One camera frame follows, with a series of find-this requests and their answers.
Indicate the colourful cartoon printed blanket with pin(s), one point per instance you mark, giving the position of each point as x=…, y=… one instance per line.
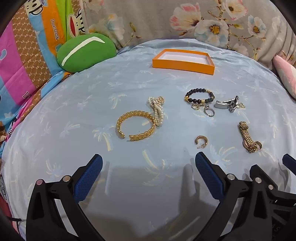
x=27, y=58

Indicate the thin gold hoop earring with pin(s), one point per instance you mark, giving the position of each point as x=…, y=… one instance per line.
x=260, y=144

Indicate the silver wristwatch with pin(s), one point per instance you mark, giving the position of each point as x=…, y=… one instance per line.
x=223, y=105

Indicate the small gold earring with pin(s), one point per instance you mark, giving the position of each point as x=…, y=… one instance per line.
x=242, y=106

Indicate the green round cushion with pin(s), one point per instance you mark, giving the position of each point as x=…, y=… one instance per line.
x=85, y=52

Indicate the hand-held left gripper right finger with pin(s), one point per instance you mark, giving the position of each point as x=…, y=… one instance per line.
x=208, y=178

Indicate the chunky gold hoop earring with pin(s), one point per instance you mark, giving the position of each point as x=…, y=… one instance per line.
x=204, y=140

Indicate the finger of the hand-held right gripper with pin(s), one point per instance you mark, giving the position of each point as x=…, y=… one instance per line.
x=289, y=162
x=256, y=170

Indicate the orange shallow cardboard box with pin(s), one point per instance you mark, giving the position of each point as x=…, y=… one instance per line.
x=180, y=67

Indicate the pink patterned pillow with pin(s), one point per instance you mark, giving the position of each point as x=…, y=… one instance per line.
x=286, y=74

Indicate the grey floral pillow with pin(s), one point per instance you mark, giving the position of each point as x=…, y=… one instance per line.
x=161, y=20

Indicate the gold leaf cuff bangle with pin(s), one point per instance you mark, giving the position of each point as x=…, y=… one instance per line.
x=120, y=122

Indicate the light blue palm-print sheet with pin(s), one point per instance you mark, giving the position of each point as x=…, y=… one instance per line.
x=92, y=104

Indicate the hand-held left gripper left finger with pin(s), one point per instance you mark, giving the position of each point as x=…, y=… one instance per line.
x=89, y=179

